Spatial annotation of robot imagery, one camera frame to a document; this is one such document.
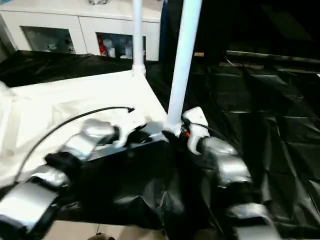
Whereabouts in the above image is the metal rod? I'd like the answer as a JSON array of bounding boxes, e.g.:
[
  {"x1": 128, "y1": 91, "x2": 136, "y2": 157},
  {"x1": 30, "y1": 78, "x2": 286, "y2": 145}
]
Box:
[{"x1": 226, "y1": 50, "x2": 320, "y2": 62}]

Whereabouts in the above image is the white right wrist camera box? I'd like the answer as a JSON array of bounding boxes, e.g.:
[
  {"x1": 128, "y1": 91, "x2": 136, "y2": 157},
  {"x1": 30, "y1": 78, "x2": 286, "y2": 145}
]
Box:
[{"x1": 181, "y1": 106, "x2": 211, "y2": 154}]

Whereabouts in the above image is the black backdrop cloth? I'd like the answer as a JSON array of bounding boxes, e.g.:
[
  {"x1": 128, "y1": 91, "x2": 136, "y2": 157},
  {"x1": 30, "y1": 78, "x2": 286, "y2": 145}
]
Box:
[{"x1": 159, "y1": 0, "x2": 320, "y2": 66}]

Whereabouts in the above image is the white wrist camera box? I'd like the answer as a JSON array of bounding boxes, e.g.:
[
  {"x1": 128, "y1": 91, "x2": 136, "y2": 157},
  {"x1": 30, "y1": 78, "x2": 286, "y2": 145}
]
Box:
[
  {"x1": 181, "y1": 106, "x2": 211, "y2": 154},
  {"x1": 113, "y1": 109, "x2": 148, "y2": 147}
]

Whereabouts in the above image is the white glass-door cabinet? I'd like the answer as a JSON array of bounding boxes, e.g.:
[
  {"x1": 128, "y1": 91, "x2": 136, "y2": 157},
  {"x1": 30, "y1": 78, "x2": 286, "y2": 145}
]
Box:
[{"x1": 0, "y1": 0, "x2": 162, "y2": 62}]

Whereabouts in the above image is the black plastic sheet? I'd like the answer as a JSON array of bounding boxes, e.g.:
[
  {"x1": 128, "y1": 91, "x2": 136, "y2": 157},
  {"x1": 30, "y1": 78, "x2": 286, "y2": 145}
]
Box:
[{"x1": 0, "y1": 49, "x2": 320, "y2": 240}]

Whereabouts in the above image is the white plastic table top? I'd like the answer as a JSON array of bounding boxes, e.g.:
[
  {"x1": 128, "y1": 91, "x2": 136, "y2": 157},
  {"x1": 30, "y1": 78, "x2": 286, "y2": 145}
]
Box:
[{"x1": 0, "y1": 71, "x2": 169, "y2": 186}]

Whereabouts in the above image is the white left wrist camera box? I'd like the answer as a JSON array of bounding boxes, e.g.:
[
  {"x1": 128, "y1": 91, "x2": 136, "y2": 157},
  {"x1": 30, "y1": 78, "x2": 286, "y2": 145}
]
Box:
[{"x1": 113, "y1": 109, "x2": 148, "y2": 147}]

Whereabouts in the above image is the grey curtain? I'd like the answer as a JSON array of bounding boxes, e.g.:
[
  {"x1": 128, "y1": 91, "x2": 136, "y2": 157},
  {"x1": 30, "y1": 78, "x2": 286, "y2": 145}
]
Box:
[{"x1": 0, "y1": 12, "x2": 18, "y2": 61}]

